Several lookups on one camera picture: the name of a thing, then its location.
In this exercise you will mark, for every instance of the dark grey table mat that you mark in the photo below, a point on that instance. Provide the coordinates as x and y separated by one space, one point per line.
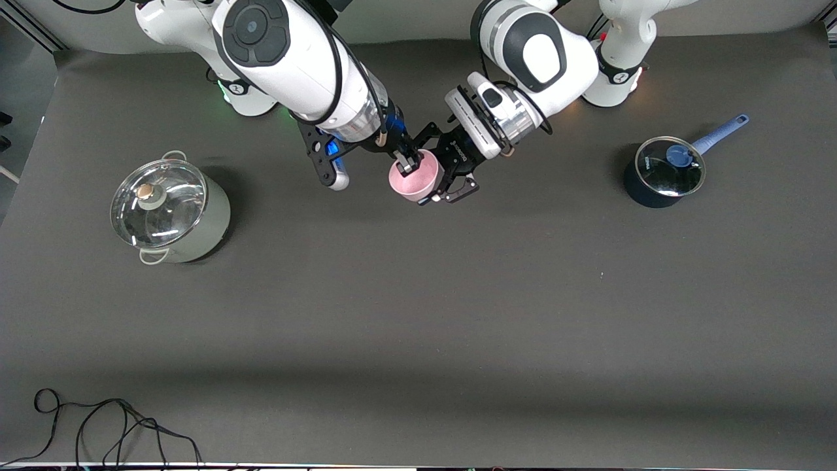
418 294

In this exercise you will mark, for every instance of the glass stockpot lid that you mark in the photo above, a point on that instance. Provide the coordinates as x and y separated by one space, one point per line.
163 209

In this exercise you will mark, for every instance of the glass lid blue knob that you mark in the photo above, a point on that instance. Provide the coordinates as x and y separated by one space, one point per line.
667 171

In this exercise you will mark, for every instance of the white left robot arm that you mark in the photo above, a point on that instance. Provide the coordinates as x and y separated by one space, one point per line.
543 59

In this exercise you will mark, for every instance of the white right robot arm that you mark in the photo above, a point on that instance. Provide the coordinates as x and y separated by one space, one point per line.
294 59

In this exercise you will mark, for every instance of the pink plastic cup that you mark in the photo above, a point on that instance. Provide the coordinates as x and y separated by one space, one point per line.
418 184

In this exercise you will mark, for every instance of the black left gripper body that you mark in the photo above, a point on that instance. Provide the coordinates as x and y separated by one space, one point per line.
456 154

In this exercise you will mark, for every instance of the black diagonal frame rail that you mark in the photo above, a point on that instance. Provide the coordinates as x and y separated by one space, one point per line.
33 26

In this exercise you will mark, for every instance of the dark blue saucepan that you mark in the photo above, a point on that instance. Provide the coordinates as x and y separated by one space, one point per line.
644 196

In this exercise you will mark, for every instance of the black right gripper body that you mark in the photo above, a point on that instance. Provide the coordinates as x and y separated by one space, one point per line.
394 144

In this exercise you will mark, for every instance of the pale green stockpot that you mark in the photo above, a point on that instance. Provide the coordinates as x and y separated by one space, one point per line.
216 216

